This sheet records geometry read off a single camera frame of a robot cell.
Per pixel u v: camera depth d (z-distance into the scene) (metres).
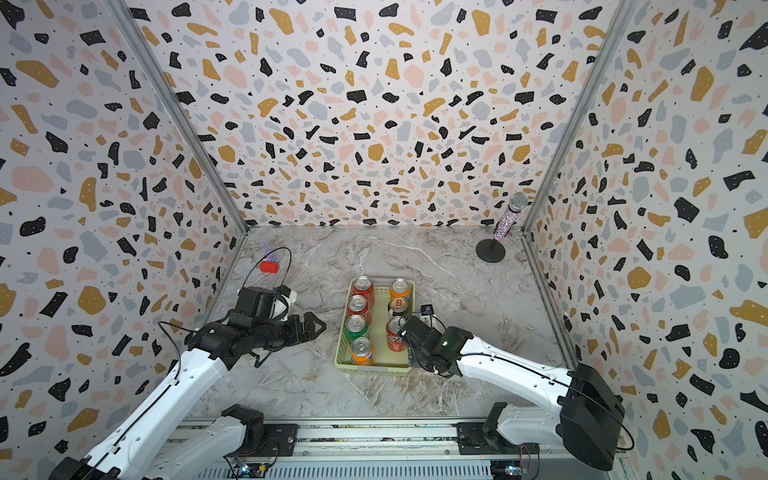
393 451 0.74
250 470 0.70
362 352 0.78
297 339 0.66
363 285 0.92
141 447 0.40
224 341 0.52
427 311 0.74
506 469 0.70
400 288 0.92
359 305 0.87
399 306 0.87
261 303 0.60
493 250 1.14
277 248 1.17
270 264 1.10
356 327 0.82
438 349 0.56
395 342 0.84
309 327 0.69
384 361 0.87
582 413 0.40
